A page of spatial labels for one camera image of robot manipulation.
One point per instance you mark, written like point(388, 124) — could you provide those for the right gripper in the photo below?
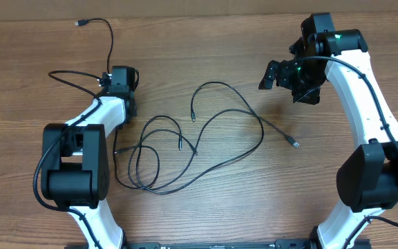
point(311, 96)

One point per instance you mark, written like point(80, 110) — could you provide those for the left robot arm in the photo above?
point(73, 174)

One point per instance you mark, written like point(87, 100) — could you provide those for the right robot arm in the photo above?
point(367, 182)

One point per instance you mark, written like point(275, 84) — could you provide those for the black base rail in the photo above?
point(219, 245)

